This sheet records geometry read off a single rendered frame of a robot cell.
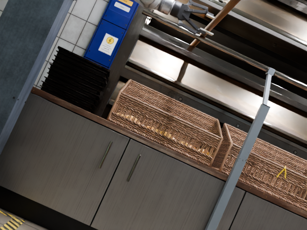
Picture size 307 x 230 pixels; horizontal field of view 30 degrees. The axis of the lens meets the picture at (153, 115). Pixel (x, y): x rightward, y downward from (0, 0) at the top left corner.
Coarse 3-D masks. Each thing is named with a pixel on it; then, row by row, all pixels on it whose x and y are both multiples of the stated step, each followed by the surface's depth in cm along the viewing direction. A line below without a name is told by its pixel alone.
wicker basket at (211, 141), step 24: (120, 96) 274; (144, 96) 319; (120, 120) 274; (144, 120) 274; (168, 120) 275; (192, 120) 320; (216, 120) 322; (168, 144) 275; (192, 144) 316; (216, 144) 275
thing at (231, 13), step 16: (176, 0) 325; (192, 0) 317; (208, 0) 314; (240, 16) 314; (240, 32) 329; (256, 32) 320; (272, 32) 315; (272, 48) 331; (288, 48) 322; (304, 48) 316; (304, 64) 333
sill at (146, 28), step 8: (144, 24) 325; (152, 32) 326; (160, 32) 326; (168, 40) 326; (176, 40) 326; (184, 48) 326; (192, 48) 327; (200, 56) 327; (208, 56) 327; (224, 64) 328; (232, 64) 328; (240, 72) 328; (248, 72) 328; (256, 80) 328; (264, 80) 329; (272, 88) 329; (280, 88) 329; (288, 96) 329; (296, 96) 330; (304, 104) 330
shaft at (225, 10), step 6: (234, 0) 214; (228, 6) 225; (234, 6) 224; (222, 12) 237; (228, 12) 235; (216, 18) 250; (222, 18) 247; (210, 24) 265; (216, 24) 260; (210, 30) 275; (204, 36) 292; (192, 42) 324; (198, 42) 314
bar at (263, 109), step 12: (144, 12) 288; (168, 24) 289; (192, 36) 290; (216, 48) 291; (228, 48) 290; (252, 60) 291; (276, 72) 291; (300, 84) 292; (264, 96) 276; (264, 108) 267; (264, 120) 267; (252, 132) 266; (252, 144) 266; (240, 156) 266; (240, 168) 265; (228, 180) 265; (228, 192) 265; (216, 204) 267; (216, 216) 264; (216, 228) 264
